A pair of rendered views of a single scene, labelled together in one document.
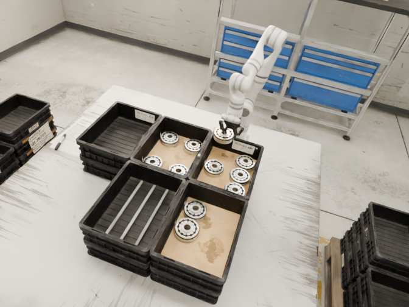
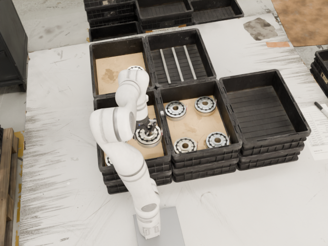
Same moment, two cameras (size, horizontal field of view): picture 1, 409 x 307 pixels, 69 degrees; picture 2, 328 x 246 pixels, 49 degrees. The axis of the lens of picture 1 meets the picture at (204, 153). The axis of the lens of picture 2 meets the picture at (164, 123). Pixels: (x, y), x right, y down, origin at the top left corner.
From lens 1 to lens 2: 2.10 m
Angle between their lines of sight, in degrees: 84
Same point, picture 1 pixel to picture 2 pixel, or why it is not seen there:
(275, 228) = (68, 145)
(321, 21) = not seen: outside the picture
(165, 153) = (206, 127)
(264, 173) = (96, 206)
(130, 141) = (252, 121)
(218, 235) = (111, 85)
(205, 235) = not seen: hidden behind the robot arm
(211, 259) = (108, 70)
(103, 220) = (196, 55)
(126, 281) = not seen: hidden behind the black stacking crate
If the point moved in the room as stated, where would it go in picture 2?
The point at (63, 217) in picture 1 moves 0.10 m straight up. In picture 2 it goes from (235, 68) to (238, 54)
